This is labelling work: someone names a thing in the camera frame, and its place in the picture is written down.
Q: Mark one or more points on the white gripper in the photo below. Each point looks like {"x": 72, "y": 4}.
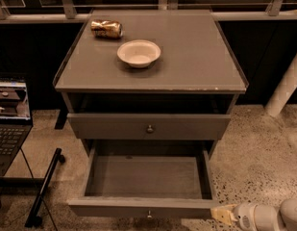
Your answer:
{"x": 243, "y": 214}

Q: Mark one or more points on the grey drawer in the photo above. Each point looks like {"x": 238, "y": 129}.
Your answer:
{"x": 149, "y": 126}
{"x": 146, "y": 182}

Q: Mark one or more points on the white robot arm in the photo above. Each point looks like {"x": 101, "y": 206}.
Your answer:
{"x": 273, "y": 218}

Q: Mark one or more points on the grey drawer cabinet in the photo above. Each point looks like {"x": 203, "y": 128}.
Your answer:
{"x": 196, "y": 73}

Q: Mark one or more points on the grey top drawer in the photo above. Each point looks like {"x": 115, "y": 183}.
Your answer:
{"x": 149, "y": 126}

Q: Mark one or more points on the white paper bowl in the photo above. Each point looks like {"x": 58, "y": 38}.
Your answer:
{"x": 138, "y": 53}

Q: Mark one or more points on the black laptop stand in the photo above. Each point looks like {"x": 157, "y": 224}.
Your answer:
{"x": 40, "y": 185}

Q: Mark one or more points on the crushed gold drink can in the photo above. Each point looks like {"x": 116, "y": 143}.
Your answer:
{"x": 106, "y": 29}

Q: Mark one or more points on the black laptop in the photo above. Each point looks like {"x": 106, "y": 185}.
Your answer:
{"x": 15, "y": 118}

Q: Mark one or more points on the white diagonal post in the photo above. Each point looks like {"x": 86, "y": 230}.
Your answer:
{"x": 284, "y": 90}

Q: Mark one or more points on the metal railing frame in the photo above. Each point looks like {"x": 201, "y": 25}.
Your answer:
{"x": 71, "y": 4}

